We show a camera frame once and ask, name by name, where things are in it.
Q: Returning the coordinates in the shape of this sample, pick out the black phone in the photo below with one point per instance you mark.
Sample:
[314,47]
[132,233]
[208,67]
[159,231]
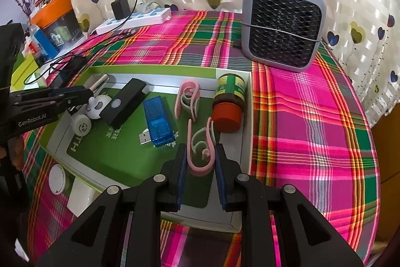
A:
[73,63]

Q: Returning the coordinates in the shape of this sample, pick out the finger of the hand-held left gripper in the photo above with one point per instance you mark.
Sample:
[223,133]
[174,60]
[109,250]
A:
[67,91]
[78,99]

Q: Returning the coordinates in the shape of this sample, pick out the blue and white carton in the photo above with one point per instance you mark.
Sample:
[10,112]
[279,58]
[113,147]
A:
[47,45]

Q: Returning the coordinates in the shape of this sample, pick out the brown bottle with red cap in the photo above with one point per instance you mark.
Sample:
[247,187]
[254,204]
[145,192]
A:
[229,110]

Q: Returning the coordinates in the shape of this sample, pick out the white power adapter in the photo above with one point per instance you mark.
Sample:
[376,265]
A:
[82,198]

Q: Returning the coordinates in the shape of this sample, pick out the green and white cardboard box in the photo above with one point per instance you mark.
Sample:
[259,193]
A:
[125,160]

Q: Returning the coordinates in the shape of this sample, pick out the pink and green plaid tablecloth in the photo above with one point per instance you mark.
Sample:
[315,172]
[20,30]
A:
[312,135]

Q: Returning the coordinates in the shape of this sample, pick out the white power strip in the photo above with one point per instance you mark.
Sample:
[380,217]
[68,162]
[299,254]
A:
[147,16]

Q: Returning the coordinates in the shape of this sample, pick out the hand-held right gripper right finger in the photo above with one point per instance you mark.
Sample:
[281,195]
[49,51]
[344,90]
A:
[220,179]

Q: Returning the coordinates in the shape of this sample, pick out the pink plastic clip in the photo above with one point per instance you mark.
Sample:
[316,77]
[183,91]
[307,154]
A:
[200,170]
[178,98]

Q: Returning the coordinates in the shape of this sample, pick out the white disc with green base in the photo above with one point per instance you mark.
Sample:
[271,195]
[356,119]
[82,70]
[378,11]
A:
[57,179]

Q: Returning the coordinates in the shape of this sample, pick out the blue usb tester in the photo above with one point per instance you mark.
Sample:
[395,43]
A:
[157,120]

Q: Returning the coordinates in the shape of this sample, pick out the black bike light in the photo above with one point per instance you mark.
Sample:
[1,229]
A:
[125,104]

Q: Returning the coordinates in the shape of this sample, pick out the orange-lidded storage bin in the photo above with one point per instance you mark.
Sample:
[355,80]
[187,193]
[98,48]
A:
[54,9]

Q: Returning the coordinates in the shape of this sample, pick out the black charger plug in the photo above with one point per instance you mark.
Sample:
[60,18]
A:
[121,8]

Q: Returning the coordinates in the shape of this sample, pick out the yellow-green carton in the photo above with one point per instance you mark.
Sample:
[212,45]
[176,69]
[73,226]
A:
[26,66]

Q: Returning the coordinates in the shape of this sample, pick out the brown wooden panel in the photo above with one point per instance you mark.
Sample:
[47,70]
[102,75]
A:
[387,176]

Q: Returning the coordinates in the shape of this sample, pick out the grey portable heater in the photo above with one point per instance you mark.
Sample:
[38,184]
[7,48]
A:
[281,23]

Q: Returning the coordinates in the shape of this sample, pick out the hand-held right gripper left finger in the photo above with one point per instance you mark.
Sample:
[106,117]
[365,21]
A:
[180,179]

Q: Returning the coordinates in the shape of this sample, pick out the white roller-head flashlight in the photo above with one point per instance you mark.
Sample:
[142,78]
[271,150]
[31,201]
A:
[82,126]

